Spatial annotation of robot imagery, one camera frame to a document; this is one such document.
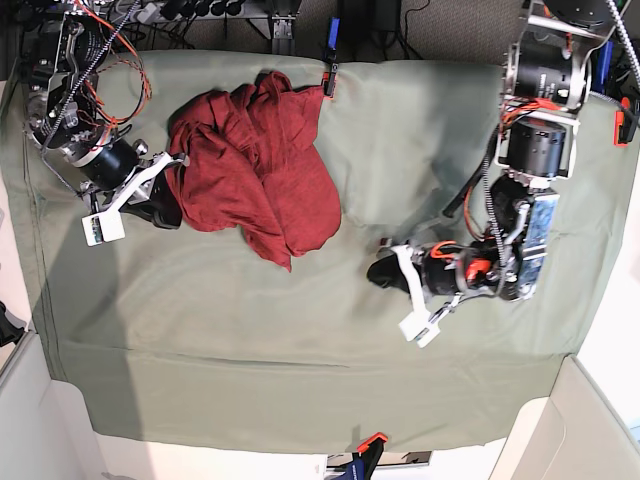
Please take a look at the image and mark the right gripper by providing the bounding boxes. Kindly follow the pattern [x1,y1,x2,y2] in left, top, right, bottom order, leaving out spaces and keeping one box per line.
[79,137,182,229]

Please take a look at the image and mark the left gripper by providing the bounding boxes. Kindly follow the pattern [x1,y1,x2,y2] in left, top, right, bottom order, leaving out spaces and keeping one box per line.
[366,242,475,297]

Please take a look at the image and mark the red long-sleeve T-shirt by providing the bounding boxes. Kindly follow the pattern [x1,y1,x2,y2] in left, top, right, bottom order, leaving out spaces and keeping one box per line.
[166,71,341,270]

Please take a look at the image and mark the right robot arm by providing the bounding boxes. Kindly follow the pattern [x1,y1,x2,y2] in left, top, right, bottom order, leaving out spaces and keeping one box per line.
[14,1,182,230]

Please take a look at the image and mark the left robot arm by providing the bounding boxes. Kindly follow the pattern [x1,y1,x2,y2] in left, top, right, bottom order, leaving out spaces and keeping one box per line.
[367,1,633,304]

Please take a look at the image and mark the green table cloth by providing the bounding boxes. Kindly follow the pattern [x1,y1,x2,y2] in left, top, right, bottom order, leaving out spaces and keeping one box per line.
[1,61,638,453]

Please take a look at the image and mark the orange black clamp bottom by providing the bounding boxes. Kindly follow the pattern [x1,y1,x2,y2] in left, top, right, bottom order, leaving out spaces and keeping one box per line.
[338,432,388,480]

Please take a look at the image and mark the orange black clamp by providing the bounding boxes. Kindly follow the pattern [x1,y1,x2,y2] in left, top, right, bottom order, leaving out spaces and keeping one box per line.
[613,97,639,147]
[338,432,388,480]

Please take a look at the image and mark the white bin right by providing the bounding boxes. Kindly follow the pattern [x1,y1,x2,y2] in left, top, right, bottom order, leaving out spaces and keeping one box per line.
[490,355,639,480]

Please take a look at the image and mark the black power adapter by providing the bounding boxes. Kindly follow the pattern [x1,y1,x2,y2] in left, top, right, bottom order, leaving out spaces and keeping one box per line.
[338,0,402,32]

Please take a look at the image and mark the orange black clamp far right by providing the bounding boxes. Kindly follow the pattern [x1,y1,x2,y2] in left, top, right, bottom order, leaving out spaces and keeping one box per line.
[613,97,639,147]

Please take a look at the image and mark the blue clamp top right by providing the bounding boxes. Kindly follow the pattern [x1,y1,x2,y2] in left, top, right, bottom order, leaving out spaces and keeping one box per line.
[592,40,614,93]

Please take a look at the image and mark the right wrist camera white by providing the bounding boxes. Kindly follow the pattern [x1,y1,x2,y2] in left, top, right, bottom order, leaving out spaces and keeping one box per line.
[82,209,125,247]

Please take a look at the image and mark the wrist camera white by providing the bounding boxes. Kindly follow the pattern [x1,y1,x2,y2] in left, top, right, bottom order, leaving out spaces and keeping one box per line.
[398,311,443,348]
[82,209,125,247]

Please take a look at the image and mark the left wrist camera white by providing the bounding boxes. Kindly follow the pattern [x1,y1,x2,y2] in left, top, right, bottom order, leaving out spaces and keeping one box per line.
[398,311,443,348]

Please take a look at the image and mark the grey metal table bracket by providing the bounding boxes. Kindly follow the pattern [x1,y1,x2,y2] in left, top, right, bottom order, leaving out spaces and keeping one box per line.
[270,15,296,56]

